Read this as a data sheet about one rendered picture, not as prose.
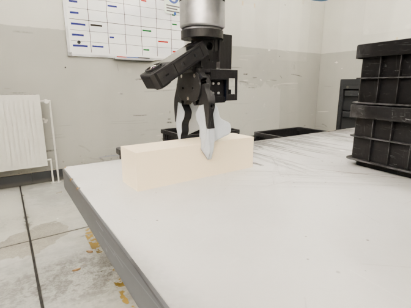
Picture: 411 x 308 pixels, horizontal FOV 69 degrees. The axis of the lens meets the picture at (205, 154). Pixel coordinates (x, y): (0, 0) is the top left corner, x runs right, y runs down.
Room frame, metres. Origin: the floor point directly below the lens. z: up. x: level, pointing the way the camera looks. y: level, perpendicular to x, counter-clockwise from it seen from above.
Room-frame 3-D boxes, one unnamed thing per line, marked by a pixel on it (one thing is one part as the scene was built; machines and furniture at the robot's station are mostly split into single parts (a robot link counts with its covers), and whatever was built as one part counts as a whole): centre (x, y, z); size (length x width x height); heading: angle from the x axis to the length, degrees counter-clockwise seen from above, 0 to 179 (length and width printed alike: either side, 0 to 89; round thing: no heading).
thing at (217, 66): (0.54, 0.00, 0.88); 0.09 x 0.08 x 0.12; 126
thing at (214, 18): (0.54, 0.01, 0.96); 0.08 x 0.08 x 0.05
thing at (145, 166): (0.52, 0.02, 0.73); 0.24 x 0.06 x 0.06; 126
